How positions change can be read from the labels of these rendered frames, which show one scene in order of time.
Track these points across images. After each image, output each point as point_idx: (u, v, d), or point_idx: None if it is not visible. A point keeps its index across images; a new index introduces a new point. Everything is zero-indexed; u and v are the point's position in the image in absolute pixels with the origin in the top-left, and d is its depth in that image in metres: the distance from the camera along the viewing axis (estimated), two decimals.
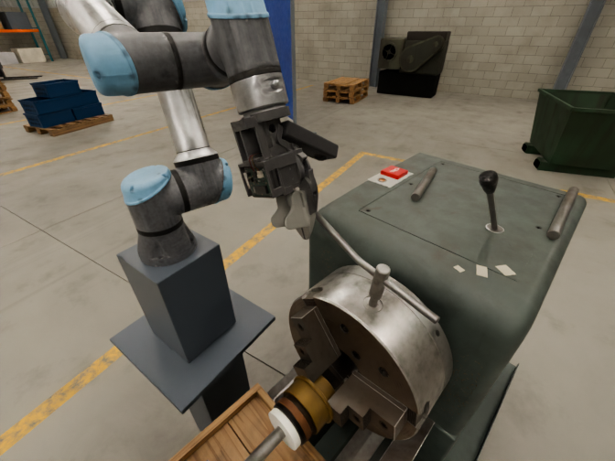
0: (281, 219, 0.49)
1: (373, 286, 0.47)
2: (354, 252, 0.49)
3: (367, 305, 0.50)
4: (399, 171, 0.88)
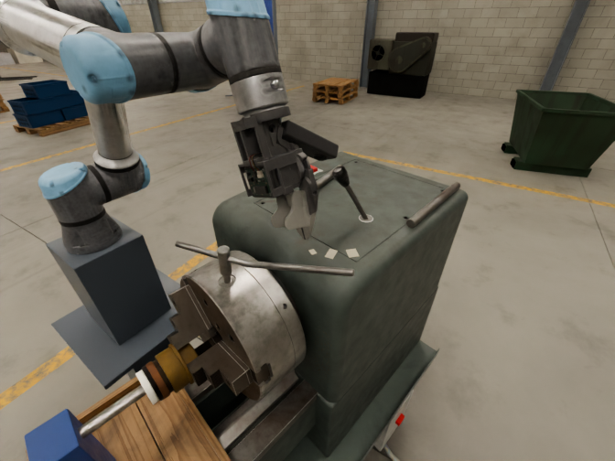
0: (281, 219, 0.49)
1: None
2: (253, 262, 0.53)
3: (231, 278, 0.59)
4: None
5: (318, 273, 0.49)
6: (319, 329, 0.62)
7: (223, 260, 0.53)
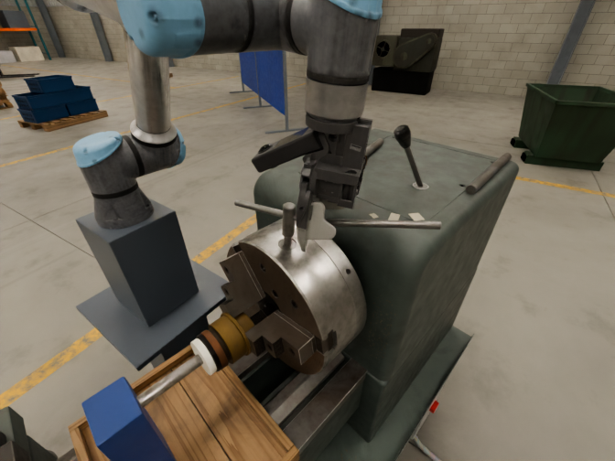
0: (323, 231, 0.45)
1: None
2: None
3: (291, 241, 0.55)
4: None
5: (398, 227, 0.45)
6: None
7: (289, 218, 0.50)
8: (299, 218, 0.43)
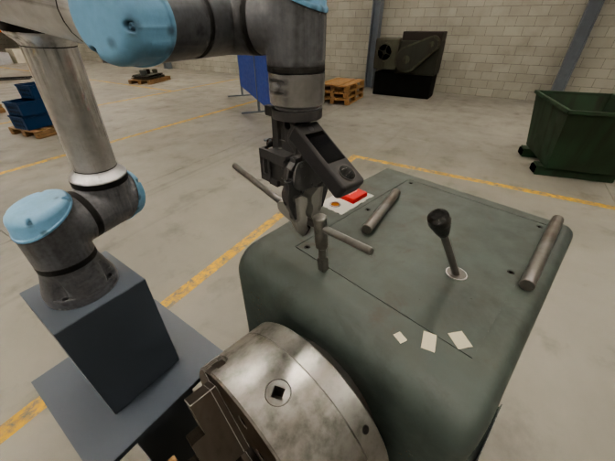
0: None
1: (316, 237, 0.49)
2: None
3: (283, 387, 0.38)
4: (356, 193, 0.76)
5: (254, 178, 0.58)
6: None
7: None
8: (323, 195, 0.51)
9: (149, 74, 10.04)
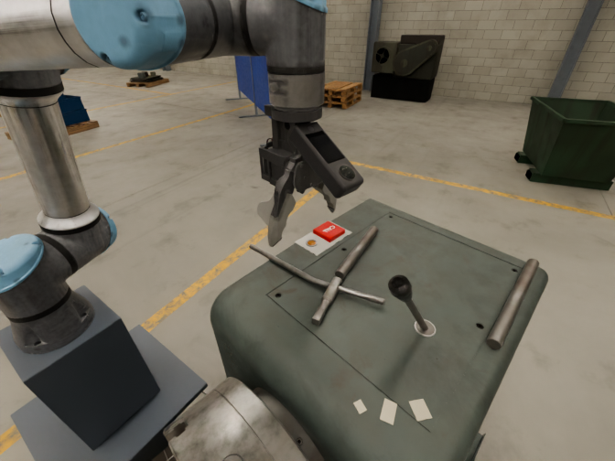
0: (317, 187, 0.54)
1: (330, 287, 0.58)
2: (309, 276, 0.62)
3: None
4: (334, 230, 0.75)
5: (267, 257, 0.69)
6: None
7: None
8: None
9: (147, 77, 10.04)
